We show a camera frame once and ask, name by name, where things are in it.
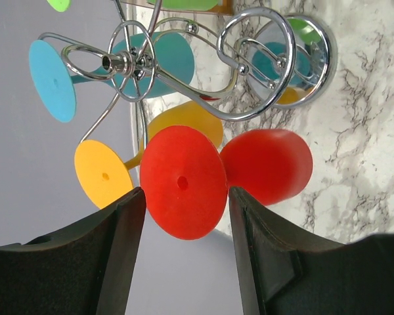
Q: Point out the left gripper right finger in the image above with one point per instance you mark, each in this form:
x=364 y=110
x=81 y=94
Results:
x=284 y=269

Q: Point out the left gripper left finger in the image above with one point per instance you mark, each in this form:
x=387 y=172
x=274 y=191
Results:
x=83 y=268

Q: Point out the orange plastic wine glass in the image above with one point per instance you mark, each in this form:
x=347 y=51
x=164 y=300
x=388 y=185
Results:
x=102 y=174

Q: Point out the red plastic wine glass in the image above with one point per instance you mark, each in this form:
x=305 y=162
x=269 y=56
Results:
x=186 y=179

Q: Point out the blue plastic wine glass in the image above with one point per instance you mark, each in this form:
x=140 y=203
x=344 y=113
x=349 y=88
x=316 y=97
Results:
x=55 y=85

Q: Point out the green plastic wine glass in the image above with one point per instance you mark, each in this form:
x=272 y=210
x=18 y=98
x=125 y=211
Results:
x=188 y=5

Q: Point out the chrome wine glass rack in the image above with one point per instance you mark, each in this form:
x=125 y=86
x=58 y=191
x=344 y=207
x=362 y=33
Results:
x=275 y=60

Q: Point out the wooden shelf rack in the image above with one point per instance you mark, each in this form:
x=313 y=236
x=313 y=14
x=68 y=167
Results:
x=223 y=8

